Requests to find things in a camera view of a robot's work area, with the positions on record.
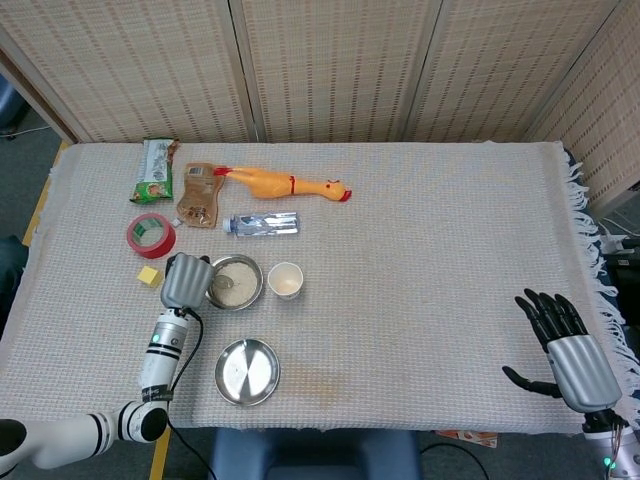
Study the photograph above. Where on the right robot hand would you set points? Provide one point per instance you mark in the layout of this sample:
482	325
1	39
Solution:
580	367

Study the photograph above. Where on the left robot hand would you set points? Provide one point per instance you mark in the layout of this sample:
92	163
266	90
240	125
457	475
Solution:
186	280

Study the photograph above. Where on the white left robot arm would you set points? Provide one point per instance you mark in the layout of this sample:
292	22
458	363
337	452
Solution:
125	400

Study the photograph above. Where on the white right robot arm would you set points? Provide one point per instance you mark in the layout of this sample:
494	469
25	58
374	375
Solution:
612	440

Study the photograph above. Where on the steel bowl with rice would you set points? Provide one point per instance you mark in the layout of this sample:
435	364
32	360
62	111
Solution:
237	282

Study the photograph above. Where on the white paper cup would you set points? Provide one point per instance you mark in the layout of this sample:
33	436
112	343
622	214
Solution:
285	281

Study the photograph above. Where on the orange printed paper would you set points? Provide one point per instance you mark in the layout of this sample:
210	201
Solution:
467	436

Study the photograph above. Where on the yellow cube block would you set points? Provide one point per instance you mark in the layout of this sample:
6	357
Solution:
149	276

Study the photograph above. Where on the red tape roll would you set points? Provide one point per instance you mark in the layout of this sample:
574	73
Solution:
157	245

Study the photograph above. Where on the brown spout pouch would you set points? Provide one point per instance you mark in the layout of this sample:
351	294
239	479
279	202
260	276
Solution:
199	197

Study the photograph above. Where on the clear plastic water bottle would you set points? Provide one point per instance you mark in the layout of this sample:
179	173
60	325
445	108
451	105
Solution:
265	223

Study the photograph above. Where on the empty steel plate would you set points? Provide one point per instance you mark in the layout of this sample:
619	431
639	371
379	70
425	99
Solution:
248	371

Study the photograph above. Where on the green snack packet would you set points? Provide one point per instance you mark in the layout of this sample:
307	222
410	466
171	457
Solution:
155	172

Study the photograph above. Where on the yellow rubber chicken toy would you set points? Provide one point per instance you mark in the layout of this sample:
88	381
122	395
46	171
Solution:
272	184

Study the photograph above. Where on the white woven tablecloth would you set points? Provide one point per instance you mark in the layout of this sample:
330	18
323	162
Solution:
400	280

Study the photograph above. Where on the blue chair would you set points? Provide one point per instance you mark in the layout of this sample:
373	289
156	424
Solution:
310	455

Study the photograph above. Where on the woven bamboo folding screen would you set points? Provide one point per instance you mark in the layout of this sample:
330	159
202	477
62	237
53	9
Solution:
320	70

